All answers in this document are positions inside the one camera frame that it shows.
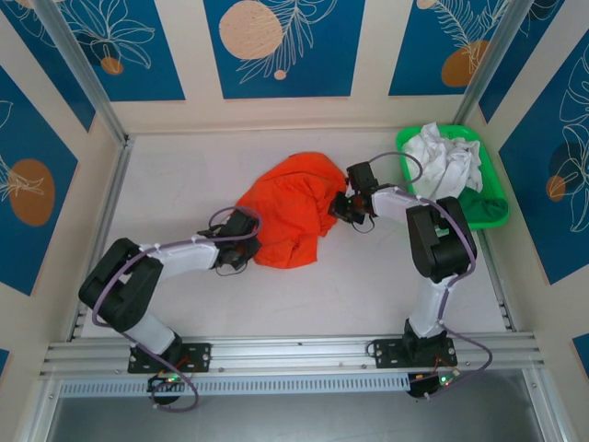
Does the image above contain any aluminium side rail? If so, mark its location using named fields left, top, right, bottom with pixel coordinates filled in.
left=64, top=137, right=135, bottom=343
left=478, top=228, right=517, bottom=333

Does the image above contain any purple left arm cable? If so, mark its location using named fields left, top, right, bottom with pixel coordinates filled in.
left=91, top=205, right=262, bottom=412

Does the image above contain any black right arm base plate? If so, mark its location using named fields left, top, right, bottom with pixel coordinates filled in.
left=369, top=337, right=459, bottom=370

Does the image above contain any blue floral wall panel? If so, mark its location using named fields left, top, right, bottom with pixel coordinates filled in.
left=387, top=0, right=513, bottom=99
left=0, top=64, right=80, bottom=297
left=203, top=0, right=367, bottom=100
left=498, top=31, right=589, bottom=287
left=478, top=0, right=589, bottom=125
left=59, top=0, right=187, bottom=103
left=0, top=0, right=97, bottom=134

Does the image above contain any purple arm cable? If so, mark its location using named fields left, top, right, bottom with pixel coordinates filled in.
left=367, top=151, right=494, bottom=402
left=91, top=205, right=262, bottom=412

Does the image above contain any white t-shirt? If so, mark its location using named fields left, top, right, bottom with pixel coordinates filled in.
left=403, top=122, right=486, bottom=204

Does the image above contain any long aluminium mounting rail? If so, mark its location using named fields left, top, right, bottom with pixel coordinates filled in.
left=39, top=332, right=547, bottom=377

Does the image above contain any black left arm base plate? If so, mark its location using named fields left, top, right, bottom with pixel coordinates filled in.
left=127, top=342, right=214, bottom=375

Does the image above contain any green plastic tray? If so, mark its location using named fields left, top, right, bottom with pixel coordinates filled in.
left=395, top=122, right=511, bottom=231

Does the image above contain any circuit board with green light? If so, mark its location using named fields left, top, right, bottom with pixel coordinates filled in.
left=409, top=371, right=462, bottom=400
left=146, top=373, right=195, bottom=393

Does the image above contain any green t-shirt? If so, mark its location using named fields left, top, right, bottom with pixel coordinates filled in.
left=444, top=185, right=510, bottom=227

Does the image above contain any orange t-shirt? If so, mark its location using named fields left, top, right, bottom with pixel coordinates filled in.
left=235, top=154, right=349, bottom=270

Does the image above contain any aluminium frame post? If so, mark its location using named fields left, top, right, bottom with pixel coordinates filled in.
left=34, top=0, right=133, bottom=146
left=452, top=0, right=537, bottom=135

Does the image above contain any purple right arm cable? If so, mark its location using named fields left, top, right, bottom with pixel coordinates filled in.
left=367, top=151, right=494, bottom=402

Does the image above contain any thin black right gripper cable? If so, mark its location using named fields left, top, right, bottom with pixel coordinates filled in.
left=349, top=213, right=375, bottom=234

